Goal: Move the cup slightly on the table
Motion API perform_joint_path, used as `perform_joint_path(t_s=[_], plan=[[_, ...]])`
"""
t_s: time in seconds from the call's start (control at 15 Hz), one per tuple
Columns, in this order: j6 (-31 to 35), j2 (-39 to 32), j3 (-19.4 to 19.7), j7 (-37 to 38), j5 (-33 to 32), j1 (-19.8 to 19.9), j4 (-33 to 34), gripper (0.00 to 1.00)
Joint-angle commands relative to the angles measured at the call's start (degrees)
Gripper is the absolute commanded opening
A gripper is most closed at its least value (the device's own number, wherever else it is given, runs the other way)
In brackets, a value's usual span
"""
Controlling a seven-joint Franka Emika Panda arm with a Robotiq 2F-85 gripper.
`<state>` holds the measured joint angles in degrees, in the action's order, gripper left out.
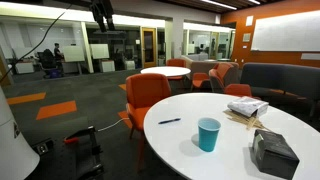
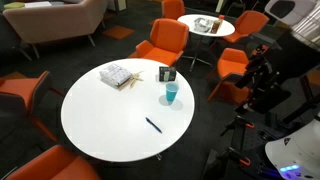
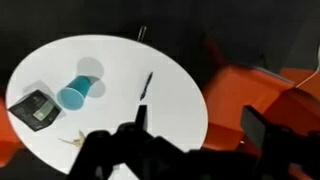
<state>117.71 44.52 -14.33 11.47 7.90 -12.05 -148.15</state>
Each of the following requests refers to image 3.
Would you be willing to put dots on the orange chair with wooden legs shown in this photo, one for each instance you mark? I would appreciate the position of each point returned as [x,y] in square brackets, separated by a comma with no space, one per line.
[240,93]

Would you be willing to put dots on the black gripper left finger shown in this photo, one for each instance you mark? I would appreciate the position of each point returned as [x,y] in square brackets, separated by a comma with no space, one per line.
[142,115]

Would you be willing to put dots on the shiny metal rod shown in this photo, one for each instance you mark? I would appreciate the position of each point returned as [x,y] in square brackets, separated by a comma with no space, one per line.
[141,34]

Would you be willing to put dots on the teal plastic cup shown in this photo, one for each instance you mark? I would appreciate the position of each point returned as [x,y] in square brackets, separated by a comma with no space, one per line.
[75,93]

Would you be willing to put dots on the pile of wooden sticks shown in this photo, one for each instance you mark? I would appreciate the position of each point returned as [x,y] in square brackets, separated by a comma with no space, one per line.
[76,141]

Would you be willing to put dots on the black coffee bag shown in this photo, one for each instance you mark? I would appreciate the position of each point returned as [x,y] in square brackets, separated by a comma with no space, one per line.
[31,111]

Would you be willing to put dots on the dark blue pen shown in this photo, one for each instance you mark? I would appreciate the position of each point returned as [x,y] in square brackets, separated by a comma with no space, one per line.
[146,86]

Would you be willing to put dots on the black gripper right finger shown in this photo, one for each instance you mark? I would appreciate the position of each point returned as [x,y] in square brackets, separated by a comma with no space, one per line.
[255,128]

